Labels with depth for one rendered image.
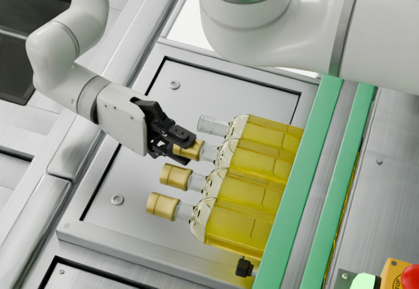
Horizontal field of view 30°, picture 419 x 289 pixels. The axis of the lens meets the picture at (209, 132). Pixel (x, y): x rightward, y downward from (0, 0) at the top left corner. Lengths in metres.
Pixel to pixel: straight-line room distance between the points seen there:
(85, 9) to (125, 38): 0.30
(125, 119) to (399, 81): 0.56
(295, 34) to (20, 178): 0.77
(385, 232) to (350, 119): 0.20
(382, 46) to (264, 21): 0.12
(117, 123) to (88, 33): 0.16
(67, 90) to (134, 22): 0.38
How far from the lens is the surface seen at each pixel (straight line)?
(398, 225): 1.02
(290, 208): 1.03
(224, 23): 0.79
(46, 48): 1.26
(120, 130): 1.28
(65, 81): 1.31
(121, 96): 1.25
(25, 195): 1.40
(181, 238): 1.30
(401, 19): 0.79
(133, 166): 1.39
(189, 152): 1.23
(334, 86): 1.18
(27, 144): 1.47
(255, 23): 0.78
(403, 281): 0.87
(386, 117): 1.13
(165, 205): 1.17
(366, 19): 0.79
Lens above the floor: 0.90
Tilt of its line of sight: 10 degrees up
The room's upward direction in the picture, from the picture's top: 74 degrees counter-clockwise
